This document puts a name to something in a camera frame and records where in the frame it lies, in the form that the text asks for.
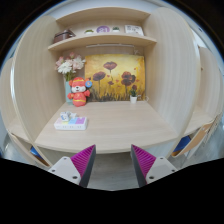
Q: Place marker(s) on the small green plant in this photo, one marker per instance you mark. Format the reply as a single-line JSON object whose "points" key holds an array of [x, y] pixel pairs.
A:
{"points": [[115, 29], [89, 31]]}

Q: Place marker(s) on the poppy flower painting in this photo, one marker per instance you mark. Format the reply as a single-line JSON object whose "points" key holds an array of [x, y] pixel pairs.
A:
{"points": [[113, 75]]}

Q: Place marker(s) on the white power strip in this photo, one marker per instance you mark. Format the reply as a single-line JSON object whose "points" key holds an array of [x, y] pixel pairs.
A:
{"points": [[77, 123]]}

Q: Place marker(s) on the wooden chair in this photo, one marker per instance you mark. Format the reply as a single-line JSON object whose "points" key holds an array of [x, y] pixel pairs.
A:
{"points": [[28, 150], [202, 135]]}

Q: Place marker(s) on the wooden desk hutch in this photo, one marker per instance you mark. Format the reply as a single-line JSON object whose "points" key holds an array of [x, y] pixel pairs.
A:
{"points": [[145, 70]]}

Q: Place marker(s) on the small white potted plant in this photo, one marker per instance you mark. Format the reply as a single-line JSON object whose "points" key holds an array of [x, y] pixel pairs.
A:
{"points": [[133, 94]]}

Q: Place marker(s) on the brown box on shelf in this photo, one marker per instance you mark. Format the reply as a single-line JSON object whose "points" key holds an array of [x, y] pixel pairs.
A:
{"points": [[63, 35]]}

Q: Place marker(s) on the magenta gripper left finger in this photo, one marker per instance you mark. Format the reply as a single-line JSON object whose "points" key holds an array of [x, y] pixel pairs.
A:
{"points": [[76, 169]]}

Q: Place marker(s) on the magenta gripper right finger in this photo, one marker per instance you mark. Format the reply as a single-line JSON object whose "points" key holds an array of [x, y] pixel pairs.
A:
{"points": [[149, 168]]}

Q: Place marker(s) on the wooden chair right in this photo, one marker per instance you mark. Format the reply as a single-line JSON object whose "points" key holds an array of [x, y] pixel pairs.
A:
{"points": [[202, 135]]}

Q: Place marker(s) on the purple round clock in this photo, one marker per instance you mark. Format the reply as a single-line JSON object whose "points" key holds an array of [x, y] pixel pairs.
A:
{"points": [[103, 29]]}

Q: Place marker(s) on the light blue vase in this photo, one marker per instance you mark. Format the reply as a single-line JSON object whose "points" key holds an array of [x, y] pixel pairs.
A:
{"points": [[67, 91]]}

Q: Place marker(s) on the small green plant left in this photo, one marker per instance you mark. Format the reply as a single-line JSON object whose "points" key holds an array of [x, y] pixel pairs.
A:
{"points": [[89, 31]]}

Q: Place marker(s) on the pink white flower bouquet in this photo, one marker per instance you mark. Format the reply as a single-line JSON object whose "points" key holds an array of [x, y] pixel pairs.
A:
{"points": [[68, 66]]}

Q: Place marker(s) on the white charger plug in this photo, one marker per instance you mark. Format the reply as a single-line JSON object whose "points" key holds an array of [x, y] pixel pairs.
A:
{"points": [[67, 116]]}

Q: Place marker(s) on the red plush toy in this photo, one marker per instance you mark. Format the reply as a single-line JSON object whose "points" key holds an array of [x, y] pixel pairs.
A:
{"points": [[79, 91]]}

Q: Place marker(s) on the wooden chair left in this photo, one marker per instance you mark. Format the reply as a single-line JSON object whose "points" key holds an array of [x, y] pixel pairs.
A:
{"points": [[28, 150]]}

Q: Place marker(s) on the small green plant right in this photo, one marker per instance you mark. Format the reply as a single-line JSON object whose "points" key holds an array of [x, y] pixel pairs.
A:
{"points": [[115, 29]]}

